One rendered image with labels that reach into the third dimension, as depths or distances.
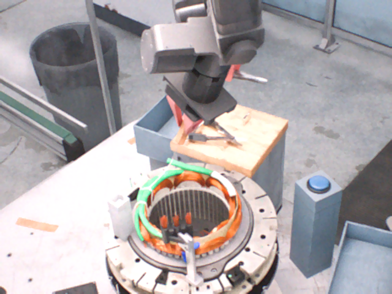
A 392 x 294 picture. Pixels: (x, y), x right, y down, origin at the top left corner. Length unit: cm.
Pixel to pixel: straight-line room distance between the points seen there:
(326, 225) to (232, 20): 72
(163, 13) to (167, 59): 280
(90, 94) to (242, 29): 201
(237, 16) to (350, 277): 60
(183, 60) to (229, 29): 10
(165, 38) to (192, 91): 12
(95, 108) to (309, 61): 138
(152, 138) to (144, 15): 238
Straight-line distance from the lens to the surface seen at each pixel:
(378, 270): 116
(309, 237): 133
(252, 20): 70
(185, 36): 77
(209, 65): 81
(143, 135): 138
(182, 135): 95
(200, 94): 85
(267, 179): 139
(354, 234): 119
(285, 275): 143
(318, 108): 320
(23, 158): 306
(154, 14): 364
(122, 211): 105
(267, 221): 111
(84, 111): 274
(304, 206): 128
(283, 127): 136
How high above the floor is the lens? 192
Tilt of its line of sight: 41 degrees down
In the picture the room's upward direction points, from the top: 4 degrees counter-clockwise
